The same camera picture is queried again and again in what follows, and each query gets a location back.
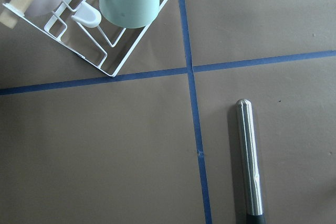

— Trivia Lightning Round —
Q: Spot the steel muddler black tip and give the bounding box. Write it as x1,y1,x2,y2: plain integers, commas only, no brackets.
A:
236,99,266,224

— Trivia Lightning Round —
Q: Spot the white wire cup rack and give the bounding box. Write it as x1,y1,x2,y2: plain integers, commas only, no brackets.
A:
2,0,182,77

